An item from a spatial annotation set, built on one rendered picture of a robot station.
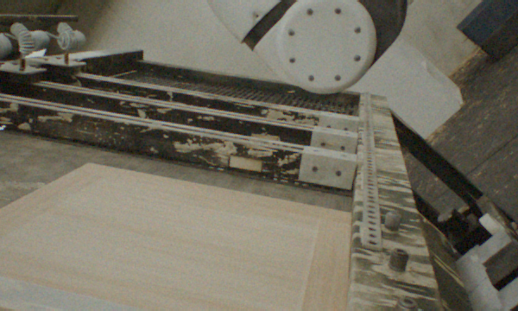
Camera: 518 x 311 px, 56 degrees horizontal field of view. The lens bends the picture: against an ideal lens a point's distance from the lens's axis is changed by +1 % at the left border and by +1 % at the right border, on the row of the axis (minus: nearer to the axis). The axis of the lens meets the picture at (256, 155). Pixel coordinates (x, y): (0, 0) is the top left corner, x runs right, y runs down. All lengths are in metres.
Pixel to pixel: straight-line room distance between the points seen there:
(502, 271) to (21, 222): 0.71
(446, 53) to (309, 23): 5.50
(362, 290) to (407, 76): 3.88
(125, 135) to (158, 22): 5.39
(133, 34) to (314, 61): 6.46
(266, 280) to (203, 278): 0.09
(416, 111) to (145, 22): 3.73
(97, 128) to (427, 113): 3.62
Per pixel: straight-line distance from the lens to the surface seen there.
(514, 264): 0.75
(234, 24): 0.44
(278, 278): 0.72
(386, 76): 4.49
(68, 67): 1.87
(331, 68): 0.39
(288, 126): 1.37
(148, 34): 6.71
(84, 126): 1.31
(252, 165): 1.17
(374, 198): 0.98
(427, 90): 4.51
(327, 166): 1.14
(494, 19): 4.80
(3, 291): 0.65
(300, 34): 0.39
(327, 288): 0.72
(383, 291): 0.68
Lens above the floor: 1.13
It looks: 1 degrees down
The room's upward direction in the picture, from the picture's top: 48 degrees counter-clockwise
